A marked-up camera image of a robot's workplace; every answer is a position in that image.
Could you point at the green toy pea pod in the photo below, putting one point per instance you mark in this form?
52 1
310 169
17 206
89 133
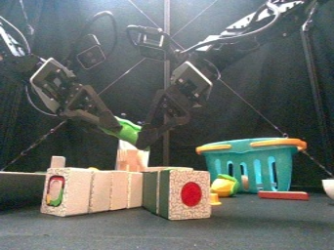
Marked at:
125 132

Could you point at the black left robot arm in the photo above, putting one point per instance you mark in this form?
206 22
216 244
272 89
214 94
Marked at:
12 42

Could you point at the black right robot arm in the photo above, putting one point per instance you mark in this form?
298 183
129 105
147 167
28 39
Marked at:
256 27

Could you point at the toy stove block red burner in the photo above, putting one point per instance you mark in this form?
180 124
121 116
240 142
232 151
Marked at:
182 193

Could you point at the orange carton behind boxes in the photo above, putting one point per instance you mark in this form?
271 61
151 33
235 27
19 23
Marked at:
129 158

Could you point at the small wooden knob block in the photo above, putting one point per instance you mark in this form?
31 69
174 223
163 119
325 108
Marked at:
57 161

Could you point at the yellow green toy fruit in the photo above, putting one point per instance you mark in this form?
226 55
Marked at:
223 186

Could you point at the teal toy shopping basket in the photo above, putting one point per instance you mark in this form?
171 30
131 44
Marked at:
256 162

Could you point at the white toy counter block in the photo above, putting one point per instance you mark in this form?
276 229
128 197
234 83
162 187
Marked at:
115 190

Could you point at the small yellow toy cup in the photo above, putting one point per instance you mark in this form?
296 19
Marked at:
214 199

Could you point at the grey flat board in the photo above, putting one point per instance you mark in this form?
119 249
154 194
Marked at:
19 188

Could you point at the red flat wooden block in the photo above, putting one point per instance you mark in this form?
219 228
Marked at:
282 195

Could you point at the white bowl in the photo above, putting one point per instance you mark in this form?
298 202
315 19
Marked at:
329 188

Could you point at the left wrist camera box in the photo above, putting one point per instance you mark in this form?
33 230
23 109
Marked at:
89 53

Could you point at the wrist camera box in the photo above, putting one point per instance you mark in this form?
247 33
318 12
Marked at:
150 40
89 53

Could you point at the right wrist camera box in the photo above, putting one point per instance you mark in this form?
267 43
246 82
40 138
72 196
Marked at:
150 40

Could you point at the vertical metal frame pole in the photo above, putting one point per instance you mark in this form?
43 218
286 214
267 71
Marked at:
166 13

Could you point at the slanted metal frame post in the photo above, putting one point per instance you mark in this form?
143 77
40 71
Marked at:
314 81

